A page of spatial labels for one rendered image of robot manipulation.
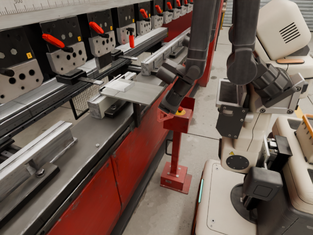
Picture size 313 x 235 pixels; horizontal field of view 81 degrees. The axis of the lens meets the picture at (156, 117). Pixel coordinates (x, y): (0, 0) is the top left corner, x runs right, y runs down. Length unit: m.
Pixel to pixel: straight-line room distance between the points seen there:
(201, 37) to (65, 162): 0.65
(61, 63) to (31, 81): 0.12
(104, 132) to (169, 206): 0.95
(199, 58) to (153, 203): 1.29
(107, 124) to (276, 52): 0.73
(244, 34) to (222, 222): 1.06
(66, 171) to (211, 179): 1.02
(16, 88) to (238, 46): 0.61
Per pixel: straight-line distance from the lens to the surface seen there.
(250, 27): 0.56
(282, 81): 0.61
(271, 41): 0.71
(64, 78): 1.10
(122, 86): 0.97
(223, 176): 1.50
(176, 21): 3.03
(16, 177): 0.76
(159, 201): 1.63
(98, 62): 0.91
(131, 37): 1.01
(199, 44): 0.57
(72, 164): 0.79
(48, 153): 0.80
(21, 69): 0.64
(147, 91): 0.90
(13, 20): 0.63
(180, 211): 1.61
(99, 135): 0.87
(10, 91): 0.63
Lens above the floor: 1.44
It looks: 37 degrees down
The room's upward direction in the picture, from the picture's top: straight up
